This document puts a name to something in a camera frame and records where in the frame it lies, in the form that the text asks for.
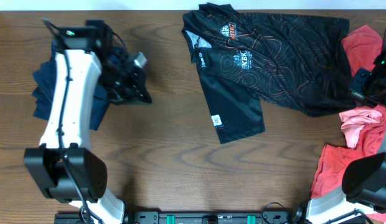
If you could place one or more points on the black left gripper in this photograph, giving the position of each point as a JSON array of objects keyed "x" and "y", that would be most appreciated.
[{"x": 136, "y": 84}]

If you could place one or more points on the red pink clothes pile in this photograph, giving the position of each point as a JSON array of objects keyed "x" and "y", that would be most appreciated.
[{"x": 361, "y": 130}]

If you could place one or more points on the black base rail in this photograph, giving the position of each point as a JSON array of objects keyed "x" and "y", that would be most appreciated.
[{"x": 277, "y": 217}]

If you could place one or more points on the folded navy blue garment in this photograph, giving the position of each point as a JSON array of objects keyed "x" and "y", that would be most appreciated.
[{"x": 45, "y": 79}]

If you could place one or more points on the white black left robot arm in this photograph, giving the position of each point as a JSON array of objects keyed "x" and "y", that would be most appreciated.
[{"x": 63, "y": 166}]

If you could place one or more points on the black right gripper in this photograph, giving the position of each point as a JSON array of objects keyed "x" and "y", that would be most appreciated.
[{"x": 357, "y": 89}]

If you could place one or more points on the black patterned sports jersey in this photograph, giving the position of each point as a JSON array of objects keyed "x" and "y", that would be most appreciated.
[{"x": 289, "y": 60}]

